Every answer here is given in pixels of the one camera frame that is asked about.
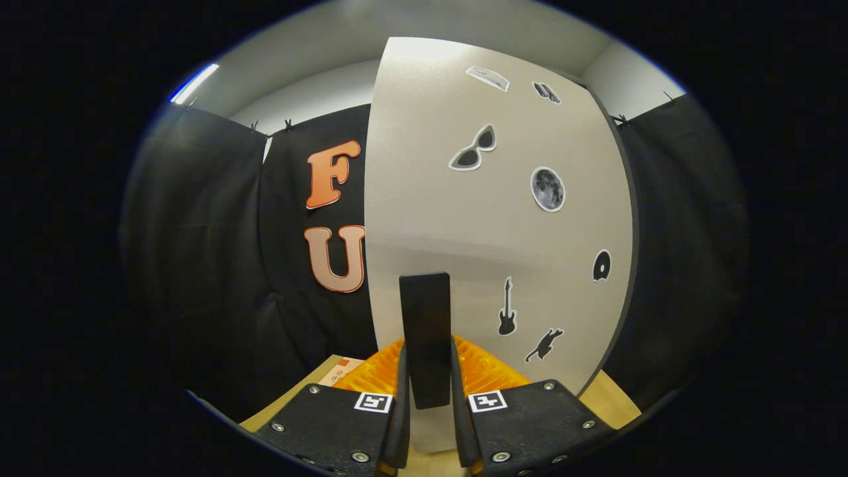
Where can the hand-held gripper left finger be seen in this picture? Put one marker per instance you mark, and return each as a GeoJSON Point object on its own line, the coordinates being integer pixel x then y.
{"type": "Point", "coordinates": [344, 430]}

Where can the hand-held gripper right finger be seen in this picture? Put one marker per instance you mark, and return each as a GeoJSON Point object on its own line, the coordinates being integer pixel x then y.
{"type": "Point", "coordinates": [530, 424]}

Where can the beige cover book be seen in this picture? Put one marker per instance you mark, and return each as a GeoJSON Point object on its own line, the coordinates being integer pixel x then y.
{"type": "Point", "coordinates": [338, 371]}

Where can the black backdrop cloth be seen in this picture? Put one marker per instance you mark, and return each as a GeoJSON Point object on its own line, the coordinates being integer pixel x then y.
{"type": "Point", "coordinates": [199, 265]}

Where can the ceiling light strip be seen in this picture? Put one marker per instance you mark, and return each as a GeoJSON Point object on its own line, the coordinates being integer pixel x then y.
{"type": "Point", "coordinates": [194, 83]}

